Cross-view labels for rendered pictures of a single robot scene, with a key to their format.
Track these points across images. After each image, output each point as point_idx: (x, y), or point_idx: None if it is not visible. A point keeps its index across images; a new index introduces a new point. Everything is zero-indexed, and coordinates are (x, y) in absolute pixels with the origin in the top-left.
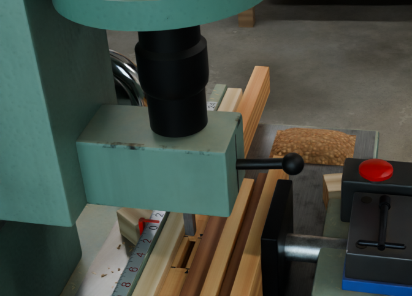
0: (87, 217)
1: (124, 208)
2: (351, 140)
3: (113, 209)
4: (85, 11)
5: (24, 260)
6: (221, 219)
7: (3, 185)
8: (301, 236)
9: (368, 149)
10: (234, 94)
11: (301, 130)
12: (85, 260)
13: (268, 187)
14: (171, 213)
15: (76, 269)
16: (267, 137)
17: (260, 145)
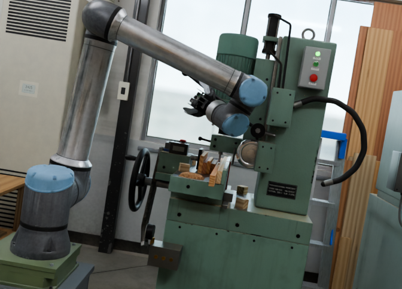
0: (261, 212)
1: (246, 199)
2: (179, 175)
3: (254, 212)
4: None
5: (257, 179)
6: (213, 163)
7: None
8: (195, 155)
9: (174, 174)
10: (219, 170)
11: (195, 173)
12: (253, 206)
13: (203, 154)
14: (224, 163)
15: (254, 206)
16: (206, 180)
17: (207, 179)
